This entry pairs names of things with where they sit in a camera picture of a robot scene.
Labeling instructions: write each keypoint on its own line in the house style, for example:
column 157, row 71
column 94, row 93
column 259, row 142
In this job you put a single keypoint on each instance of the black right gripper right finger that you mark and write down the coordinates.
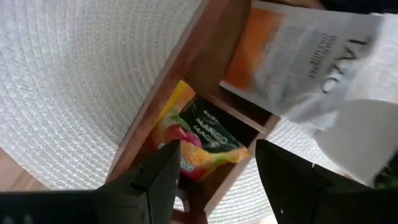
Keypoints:
column 295, row 193

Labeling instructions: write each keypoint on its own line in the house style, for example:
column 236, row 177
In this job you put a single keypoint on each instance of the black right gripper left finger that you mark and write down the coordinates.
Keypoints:
column 155, row 193

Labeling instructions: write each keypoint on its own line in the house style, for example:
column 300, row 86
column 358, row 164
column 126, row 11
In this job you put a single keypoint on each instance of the yellow mango tea packet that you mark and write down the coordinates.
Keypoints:
column 202, row 137

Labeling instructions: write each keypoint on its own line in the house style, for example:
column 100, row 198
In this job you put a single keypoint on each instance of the white orange Tazo tea packet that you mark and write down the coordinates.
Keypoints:
column 295, row 62

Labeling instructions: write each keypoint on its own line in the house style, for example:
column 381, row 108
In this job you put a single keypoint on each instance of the wooden three-compartment tea box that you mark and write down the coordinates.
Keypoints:
column 202, row 56

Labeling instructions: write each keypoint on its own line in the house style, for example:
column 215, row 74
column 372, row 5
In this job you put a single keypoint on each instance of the white round woven placemat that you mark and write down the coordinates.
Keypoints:
column 77, row 77

